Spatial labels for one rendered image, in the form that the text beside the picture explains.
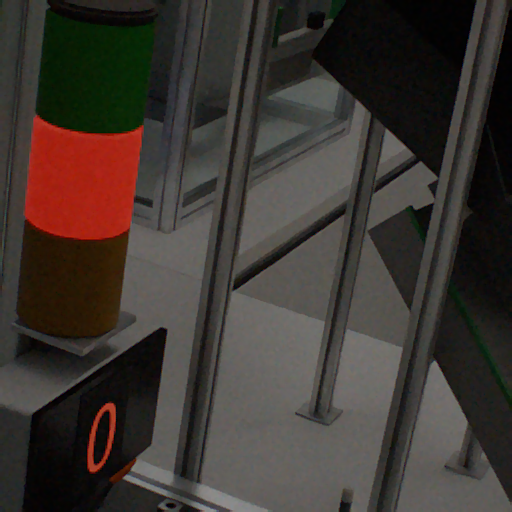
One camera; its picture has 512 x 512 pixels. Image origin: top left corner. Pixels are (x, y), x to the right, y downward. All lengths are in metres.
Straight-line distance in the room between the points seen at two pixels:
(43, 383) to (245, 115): 0.42
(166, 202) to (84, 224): 1.24
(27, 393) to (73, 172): 0.10
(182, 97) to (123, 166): 1.20
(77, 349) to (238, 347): 0.95
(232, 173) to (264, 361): 0.54
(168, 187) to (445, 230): 0.91
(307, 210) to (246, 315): 0.42
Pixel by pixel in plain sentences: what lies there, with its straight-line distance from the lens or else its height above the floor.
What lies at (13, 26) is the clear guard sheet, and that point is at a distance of 0.61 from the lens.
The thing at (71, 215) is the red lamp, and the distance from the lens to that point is 0.61.
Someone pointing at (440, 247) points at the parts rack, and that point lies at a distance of 0.99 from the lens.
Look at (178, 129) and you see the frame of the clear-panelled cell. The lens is 1.82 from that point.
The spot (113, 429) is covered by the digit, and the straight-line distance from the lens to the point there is 0.69.
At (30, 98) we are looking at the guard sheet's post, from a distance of 0.62.
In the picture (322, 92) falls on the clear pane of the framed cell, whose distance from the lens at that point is 2.31.
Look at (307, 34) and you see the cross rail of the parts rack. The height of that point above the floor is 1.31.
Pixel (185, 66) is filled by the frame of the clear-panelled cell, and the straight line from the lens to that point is 1.80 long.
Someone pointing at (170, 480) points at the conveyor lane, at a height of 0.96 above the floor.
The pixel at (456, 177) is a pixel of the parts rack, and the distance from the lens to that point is 0.97.
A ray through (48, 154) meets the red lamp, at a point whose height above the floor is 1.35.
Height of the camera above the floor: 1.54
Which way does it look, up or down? 22 degrees down
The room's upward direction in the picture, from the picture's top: 10 degrees clockwise
